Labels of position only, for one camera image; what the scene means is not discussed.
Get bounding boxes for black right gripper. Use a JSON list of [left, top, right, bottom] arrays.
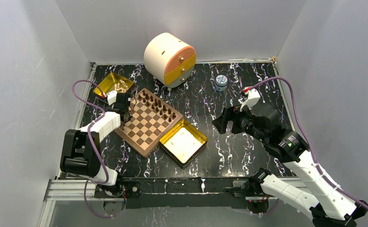
[[211, 101, 267, 144]]

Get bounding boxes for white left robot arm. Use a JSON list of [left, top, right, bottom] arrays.
[[60, 91, 132, 197]]

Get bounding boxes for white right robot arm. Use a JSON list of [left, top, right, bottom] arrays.
[[212, 103, 367, 227]]

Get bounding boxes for gold tin with white pieces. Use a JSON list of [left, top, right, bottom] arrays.
[[93, 72, 136, 100]]

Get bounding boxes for wooden chess board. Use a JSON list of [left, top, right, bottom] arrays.
[[114, 106, 183, 157]]

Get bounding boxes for dark chess pieces row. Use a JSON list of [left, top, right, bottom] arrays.
[[131, 89, 182, 125]]

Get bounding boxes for small blue white jar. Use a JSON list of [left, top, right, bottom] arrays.
[[214, 75, 228, 92]]

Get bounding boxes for empty gold tin lid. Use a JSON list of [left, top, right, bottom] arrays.
[[159, 119, 208, 168]]

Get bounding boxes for round pastel drawer cabinet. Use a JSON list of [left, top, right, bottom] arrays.
[[144, 33, 197, 89]]

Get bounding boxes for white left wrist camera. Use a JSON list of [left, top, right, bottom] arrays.
[[106, 90, 118, 105]]

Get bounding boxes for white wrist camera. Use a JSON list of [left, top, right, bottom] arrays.
[[240, 87, 260, 112], [106, 90, 118, 105]]

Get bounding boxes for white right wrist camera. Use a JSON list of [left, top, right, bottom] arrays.
[[240, 87, 260, 112]]

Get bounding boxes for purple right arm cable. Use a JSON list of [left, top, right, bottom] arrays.
[[245, 77, 368, 226]]

